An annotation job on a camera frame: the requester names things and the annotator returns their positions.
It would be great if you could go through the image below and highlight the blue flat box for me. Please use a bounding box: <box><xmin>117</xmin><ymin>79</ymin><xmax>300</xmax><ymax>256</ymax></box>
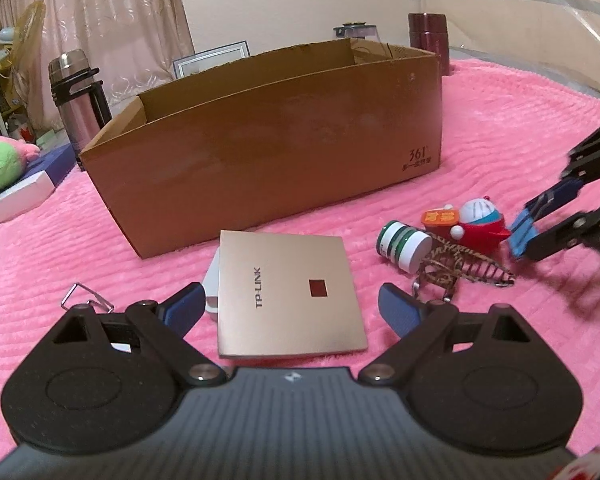
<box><xmin>27</xmin><ymin>142</ymin><xmax>78</xmax><ymax>188</ymax></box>

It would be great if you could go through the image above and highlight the plastic covered standing fan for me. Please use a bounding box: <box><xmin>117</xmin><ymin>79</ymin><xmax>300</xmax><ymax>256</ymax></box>
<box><xmin>10</xmin><ymin>0</ymin><xmax>48</xmax><ymax>131</ymax></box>

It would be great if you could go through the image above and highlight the green pink plush toy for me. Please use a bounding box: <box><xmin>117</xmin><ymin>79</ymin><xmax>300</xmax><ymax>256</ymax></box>
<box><xmin>0</xmin><ymin>135</ymin><xmax>41</xmax><ymax>192</ymax></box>

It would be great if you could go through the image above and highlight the white flat box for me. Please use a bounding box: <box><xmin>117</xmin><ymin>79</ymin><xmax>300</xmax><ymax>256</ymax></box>
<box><xmin>0</xmin><ymin>170</ymin><xmax>56</xmax><ymax>235</ymax></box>

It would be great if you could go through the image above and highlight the leopard print hair claw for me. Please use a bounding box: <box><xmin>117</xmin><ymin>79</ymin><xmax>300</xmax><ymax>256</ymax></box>
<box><xmin>412</xmin><ymin>242</ymin><xmax>516</xmax><ymax>303</ymax></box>

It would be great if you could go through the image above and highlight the clear plastic sheet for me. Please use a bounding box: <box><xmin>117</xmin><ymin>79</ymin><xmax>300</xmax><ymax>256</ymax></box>
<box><xmin>415</xmin><ymin>0</ymin><xmax>600</xmax><ymax>111</ymax></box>

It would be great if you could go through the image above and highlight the pink patterned curtain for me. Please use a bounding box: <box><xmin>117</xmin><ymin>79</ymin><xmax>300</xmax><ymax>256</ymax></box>
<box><xmin>0</xmin><ymin>0</ymin><xmax>196</xmax><ymax>131</ymax></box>

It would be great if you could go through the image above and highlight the brown cardboard box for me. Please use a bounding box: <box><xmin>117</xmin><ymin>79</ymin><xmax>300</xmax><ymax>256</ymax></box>
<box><xmin>78</xmin><ymin>37</ymin><xmax>443</xmax><ymax>260</ymax></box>

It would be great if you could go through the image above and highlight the green white pill bottle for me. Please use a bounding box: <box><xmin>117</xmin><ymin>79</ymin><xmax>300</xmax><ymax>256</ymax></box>
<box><xmin>376</xmin><ymin>220</ymin><xmax>432</xmax><ymax>275</ymax></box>

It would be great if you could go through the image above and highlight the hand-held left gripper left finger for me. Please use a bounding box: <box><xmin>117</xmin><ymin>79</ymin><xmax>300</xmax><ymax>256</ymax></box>
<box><xmin>52</xmin><ymin>282</ymin><xmax>228</xmax><ymax>388</ymax></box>

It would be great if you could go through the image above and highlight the maroon thermos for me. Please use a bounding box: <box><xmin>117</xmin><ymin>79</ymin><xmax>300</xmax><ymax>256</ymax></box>
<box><xmin>407</xmin><ymin>12</ymin><xmax>451</xmax><ymax>77</ymax></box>

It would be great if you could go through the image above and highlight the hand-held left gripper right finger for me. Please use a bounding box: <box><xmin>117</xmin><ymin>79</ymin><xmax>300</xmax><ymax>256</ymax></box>
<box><xmin>357</xmin><ymin>282</ymin><xmax>536</xmax><ymax>388</ymax></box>

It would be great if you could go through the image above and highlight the red blue cat toy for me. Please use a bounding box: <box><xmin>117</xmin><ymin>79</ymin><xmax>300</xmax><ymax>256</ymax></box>
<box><xmin>420</xmin><ymin>195</ymin><xmax>512</xmax><ymax>261</ymax></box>

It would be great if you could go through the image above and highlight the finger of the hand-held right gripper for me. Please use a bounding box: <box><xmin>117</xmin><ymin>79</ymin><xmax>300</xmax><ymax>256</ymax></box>
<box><xmin>502</xmin><ymin>205</ymin><xmax>600</xmax><ymax>262</ymax></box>
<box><xmin>522</xmin><ymin>112</ymin><xmax>600</xmax><ymax>217</ymax></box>

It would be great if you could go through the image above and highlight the gold square router panel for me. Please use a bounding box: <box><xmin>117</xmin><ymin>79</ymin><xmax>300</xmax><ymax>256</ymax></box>
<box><xmin>215</xmin><ymin>230</ymin><xmax>370</xmax><ymax>359</ymax></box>

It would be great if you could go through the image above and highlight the pink fleece blanket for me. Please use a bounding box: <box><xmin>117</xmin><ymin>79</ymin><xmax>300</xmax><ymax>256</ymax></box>
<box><xmin>0</xmin><ymin>57</ymin><xmax>600</xmax><ymax>480</ymax></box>

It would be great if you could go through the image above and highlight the metal wire binder clip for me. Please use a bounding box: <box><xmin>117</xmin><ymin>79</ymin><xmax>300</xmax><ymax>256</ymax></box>
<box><xmin>60</xmin><ymin>282</ymin><xmax>116</xmax><ymax>313</ymax></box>

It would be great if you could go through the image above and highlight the glass jar with dark lid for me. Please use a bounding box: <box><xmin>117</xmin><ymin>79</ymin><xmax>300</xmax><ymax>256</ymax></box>
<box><xmin>332</xmin><ymin>21</ymin><xmax>383</xmax><ymax>46</ymax></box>

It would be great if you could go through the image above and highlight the glass picture frame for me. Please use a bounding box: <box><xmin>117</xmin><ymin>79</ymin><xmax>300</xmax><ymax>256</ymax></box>
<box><xmin>172</xmin><ymin>41</ymin><xmax>252</xmax><ymax>80</ymax></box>

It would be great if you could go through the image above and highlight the steel thermos with black strap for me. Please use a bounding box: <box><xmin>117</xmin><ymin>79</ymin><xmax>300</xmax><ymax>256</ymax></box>
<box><xmin>48</xmin><ymin>49</ymin><xmax>113</xmax><ymax>157</ymax></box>

